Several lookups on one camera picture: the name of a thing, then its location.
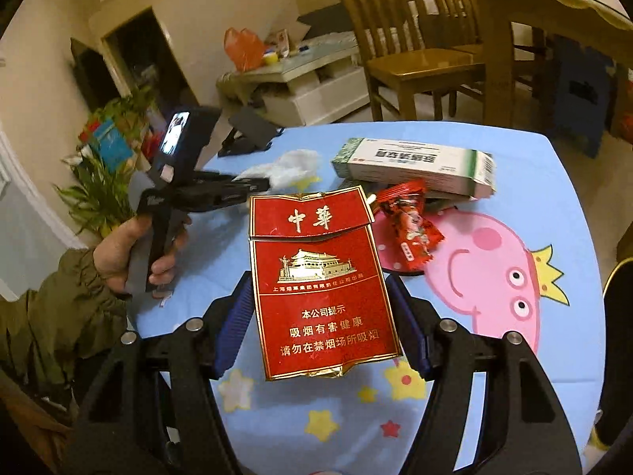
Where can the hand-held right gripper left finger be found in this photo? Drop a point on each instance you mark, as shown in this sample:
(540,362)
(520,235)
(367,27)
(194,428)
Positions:
(237,326)

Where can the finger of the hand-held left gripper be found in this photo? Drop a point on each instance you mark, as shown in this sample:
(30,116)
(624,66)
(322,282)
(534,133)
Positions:
(212,176)
(232,190)

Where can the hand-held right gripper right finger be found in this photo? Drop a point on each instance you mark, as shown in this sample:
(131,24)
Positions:
(410,326)

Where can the white tissue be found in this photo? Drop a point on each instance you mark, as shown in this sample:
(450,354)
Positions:
(292,166)

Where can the red cigarette pack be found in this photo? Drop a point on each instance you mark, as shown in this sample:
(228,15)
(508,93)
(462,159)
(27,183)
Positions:
(321,297)

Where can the red candy wrapper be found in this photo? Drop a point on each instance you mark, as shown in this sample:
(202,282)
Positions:
(408,222)

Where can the green and white carton box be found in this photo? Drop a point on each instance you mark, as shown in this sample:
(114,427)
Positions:
(415,163)

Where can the black gold-rimmed trash bin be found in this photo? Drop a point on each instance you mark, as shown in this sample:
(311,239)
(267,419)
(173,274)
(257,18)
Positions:
(620,356)

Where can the person's left hand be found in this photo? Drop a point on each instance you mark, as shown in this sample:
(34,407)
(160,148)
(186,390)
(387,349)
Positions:
(116,257)

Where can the black phone stand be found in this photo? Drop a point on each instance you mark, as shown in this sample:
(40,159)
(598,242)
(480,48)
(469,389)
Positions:
(252,131)

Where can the blue gift box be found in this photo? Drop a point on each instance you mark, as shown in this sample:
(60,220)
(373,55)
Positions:
(111,141)

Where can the green potted plant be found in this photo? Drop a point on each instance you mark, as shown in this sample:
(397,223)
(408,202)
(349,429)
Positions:
(99,193)

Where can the orange plastic bag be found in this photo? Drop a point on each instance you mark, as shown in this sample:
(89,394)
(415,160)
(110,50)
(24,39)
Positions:
(245,49)

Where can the white glass coffee table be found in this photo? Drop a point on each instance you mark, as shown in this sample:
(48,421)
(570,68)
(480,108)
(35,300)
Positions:
(296,89)

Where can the black television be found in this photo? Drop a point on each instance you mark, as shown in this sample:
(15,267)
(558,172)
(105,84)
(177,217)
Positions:
(94,72)

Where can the yellow cup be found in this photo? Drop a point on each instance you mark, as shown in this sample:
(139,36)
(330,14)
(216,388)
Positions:
(270,58)

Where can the blue cartoon tablecloth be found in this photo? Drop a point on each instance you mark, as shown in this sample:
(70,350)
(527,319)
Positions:
(519,198)

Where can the grey sofa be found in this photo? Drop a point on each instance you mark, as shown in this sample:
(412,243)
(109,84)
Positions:
(326,17)

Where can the wooden dining chair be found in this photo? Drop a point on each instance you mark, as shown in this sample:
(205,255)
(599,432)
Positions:
(420,67)
(455,5)

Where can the blue plastic stool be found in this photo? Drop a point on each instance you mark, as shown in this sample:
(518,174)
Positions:
(583,89)

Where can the wooden dining table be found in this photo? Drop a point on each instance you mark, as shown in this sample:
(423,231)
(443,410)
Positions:
(554,5)

